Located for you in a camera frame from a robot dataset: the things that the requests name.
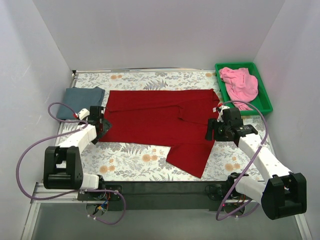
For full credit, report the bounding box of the red t-shirt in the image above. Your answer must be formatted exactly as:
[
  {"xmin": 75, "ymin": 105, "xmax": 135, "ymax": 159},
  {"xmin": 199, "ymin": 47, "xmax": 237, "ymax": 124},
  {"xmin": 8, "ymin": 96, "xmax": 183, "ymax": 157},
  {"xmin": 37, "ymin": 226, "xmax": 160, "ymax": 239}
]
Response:
[{"xmin": 100, "ymin": 89, "xmax": 220, "ymax": 178}]

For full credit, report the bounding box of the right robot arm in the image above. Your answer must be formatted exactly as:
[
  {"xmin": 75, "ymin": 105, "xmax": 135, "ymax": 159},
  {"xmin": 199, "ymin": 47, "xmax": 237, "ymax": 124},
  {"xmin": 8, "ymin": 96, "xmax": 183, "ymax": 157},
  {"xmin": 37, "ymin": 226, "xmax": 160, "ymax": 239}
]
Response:
[{"xmin": 205, "ymin": 105, "xmax": 307, "ymax": 220}]

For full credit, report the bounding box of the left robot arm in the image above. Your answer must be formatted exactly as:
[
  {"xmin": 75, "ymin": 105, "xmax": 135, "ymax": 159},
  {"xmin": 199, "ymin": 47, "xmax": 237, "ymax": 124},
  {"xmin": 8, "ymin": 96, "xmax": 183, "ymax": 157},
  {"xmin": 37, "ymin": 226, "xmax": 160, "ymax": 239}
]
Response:
[{"xmin": 43, "ymin": 106, "xmax": 112, "ymax": 200}]

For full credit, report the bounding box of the folded blue-grey t-shirt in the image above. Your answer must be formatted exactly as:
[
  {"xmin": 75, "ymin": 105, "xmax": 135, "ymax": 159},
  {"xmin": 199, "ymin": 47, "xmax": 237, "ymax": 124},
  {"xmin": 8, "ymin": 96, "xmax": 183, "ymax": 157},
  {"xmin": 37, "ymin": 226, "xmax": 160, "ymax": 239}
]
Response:
[{"xmin": 62, "ymin": 87, "xmax": 105, "ymax": 113}]

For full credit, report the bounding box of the green plastic bin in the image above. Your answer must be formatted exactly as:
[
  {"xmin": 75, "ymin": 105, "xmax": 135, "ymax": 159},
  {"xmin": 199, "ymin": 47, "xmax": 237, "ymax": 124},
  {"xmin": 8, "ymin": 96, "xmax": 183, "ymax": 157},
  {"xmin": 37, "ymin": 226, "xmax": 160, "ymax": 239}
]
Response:
[{"xmin": 214, "ymin": 62, "xmax": 273, "ymax": 115}]

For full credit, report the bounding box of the pink t-shirt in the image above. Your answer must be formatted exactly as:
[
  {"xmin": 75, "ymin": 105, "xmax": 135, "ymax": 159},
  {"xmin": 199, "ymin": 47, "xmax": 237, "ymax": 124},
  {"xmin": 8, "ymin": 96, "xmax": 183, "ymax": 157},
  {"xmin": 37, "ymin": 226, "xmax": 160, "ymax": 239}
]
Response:
[{"xmin": 219, "ymin": 67, "xmax": 259, "ymax": 103}]

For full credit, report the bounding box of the floral patterned table mat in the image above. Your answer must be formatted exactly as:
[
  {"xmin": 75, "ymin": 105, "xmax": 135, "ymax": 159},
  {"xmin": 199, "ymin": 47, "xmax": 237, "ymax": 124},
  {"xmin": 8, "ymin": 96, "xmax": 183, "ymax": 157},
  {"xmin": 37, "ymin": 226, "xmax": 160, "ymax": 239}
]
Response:
[{"xmin": 72, "ymin": 70, "xmax": 262, "ymax": 181}]

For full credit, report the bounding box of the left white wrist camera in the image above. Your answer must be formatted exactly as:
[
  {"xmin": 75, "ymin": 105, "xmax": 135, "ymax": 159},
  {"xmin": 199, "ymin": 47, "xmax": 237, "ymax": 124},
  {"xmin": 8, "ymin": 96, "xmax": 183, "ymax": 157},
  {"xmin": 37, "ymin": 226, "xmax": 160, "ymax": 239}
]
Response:
[{"xmin": 73, "ymin": 108, "xmax": 90, "ymax": 120}]

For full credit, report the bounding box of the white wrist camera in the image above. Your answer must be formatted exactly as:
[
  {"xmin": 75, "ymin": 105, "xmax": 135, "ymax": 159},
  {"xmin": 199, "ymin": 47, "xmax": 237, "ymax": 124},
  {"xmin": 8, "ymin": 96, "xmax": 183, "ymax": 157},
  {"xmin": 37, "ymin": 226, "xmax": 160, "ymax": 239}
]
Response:
[
  {"xmin": 212, "ymin": 102, "xmax": 230, "ymax": 123},
  {"xmin": 73, "ymin": 108, "xmax": 90, "ymax": 120}
]

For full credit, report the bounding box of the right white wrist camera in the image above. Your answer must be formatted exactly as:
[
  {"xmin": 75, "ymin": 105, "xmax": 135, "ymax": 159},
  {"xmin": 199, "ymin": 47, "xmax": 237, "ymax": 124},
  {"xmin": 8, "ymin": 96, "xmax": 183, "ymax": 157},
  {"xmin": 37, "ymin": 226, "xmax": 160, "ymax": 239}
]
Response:
[{"xmin": 212, "ymin": 102, "xmax": 230, "ymax": 123}]

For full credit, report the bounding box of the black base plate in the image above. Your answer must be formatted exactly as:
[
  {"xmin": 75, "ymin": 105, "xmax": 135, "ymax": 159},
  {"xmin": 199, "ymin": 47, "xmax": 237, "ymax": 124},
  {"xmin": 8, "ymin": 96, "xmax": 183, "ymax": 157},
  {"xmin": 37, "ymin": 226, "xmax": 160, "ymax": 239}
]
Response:
[{"xmin": 76, "ymin": 181, "xmax": 257, "ymax": 212}]

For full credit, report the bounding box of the aluminium frame rail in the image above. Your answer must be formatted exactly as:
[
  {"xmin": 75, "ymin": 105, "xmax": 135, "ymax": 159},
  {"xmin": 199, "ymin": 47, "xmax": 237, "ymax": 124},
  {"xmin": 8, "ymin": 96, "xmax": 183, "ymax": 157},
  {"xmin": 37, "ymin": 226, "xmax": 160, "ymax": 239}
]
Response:
[{"xmin": 22, "ymin": 183, "xmax": 312, "ymax": 240}]

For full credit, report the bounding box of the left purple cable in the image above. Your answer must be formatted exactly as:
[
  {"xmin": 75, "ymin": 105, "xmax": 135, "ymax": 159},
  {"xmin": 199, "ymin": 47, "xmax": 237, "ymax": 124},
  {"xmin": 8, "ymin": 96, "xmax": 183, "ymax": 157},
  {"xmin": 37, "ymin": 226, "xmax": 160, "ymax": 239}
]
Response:
[{"xmin": 16, "ymin": 102, "xmax": 126, "ymax": 225}]

